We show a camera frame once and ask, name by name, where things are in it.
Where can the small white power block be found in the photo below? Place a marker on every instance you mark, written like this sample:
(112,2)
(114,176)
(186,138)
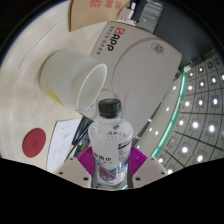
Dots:
(126,15)

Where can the flat round red coaster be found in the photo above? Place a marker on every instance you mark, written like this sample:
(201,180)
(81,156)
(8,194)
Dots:
(34,142)

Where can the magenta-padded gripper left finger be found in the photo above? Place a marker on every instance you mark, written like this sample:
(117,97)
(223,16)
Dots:
(71,168)

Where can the white copy paper carton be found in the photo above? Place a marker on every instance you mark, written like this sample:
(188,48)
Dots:
(140,76)

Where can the white paper cup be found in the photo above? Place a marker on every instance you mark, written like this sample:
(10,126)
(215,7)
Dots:
(66,78)

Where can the recessed ceiling lights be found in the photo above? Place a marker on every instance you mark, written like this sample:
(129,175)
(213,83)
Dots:
(200,126)

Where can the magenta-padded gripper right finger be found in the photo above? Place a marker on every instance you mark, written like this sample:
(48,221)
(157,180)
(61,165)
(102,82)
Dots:
(146,168)

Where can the black power adapter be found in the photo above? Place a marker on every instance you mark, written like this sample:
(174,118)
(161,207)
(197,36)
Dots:
(148,15)

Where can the white printed paper sheet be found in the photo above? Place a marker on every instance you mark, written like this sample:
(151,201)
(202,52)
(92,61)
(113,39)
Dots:
(61,143)

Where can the clear plastic water bottle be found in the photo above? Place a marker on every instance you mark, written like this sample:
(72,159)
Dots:
(110,140)

